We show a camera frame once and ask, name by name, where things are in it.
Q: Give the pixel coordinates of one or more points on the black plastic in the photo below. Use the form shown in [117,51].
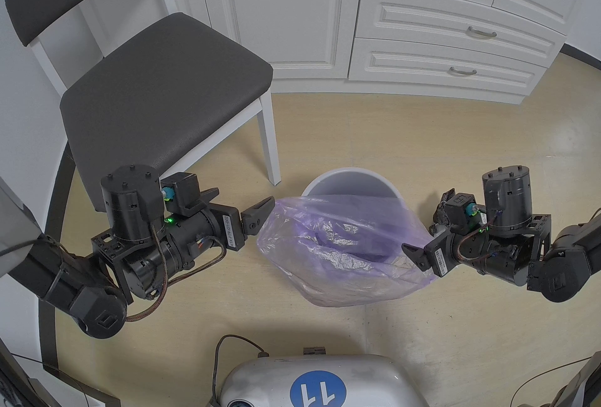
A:
[439,215]

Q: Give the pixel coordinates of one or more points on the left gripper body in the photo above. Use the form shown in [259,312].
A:
[188,240]

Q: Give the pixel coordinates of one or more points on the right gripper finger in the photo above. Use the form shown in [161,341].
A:
[421,260]

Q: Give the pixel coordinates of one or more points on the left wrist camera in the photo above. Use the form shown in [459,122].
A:
[183,189]

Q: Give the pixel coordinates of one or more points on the white chair with grey seat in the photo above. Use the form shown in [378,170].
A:
[164,81]

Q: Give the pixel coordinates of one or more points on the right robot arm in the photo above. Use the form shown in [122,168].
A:
[507,198]

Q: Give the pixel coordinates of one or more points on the grey trash bin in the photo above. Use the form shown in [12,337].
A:
[350,182]

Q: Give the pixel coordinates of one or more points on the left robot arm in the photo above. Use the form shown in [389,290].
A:
[131,198]

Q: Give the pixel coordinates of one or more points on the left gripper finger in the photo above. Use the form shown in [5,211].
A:
[251,222]
[211,198]

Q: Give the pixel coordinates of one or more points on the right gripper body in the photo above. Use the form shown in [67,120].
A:
[493,262]

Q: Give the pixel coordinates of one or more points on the purple plastic bag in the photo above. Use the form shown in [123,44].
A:
[328,273]

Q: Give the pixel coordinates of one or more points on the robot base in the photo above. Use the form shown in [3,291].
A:
[324,381]

